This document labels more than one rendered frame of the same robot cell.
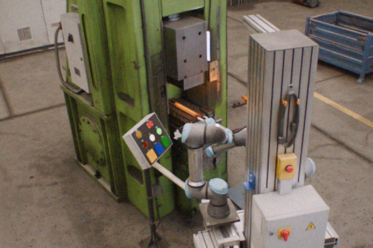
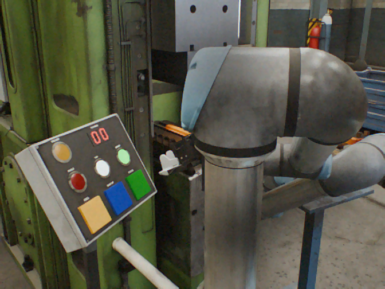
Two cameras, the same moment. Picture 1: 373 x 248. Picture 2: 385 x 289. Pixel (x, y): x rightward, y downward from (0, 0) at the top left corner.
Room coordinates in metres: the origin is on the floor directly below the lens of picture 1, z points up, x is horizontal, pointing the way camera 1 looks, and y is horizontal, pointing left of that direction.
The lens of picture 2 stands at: (1.66, 0.04, 1.51)
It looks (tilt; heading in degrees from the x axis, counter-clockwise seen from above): 19 degrees down; 358
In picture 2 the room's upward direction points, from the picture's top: straight up
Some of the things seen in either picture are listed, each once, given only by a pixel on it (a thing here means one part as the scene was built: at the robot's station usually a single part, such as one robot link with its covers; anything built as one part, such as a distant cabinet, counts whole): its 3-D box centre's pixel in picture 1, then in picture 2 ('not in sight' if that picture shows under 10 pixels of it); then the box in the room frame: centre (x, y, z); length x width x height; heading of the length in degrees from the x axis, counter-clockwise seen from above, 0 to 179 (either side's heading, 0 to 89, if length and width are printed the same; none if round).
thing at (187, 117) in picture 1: (179, 112); (176, 141); (3.29, 0.05, 0.96); 0.42 x 0.20 x 0.09; 37
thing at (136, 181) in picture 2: (165, 141); (137, 184); (2.75, 0.17, 1.01); 0.07 x 0.05 x 0.07; 152
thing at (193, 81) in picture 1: (177, 73); (175, 57); (3.29, 0.05, 1.32); 0.42 x 0.20 x 0.10; 37
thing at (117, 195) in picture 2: (158, 148); (117, 198); (2.66, 0.21, 1.01); 0.07 x 0.05 x 0.07; 152
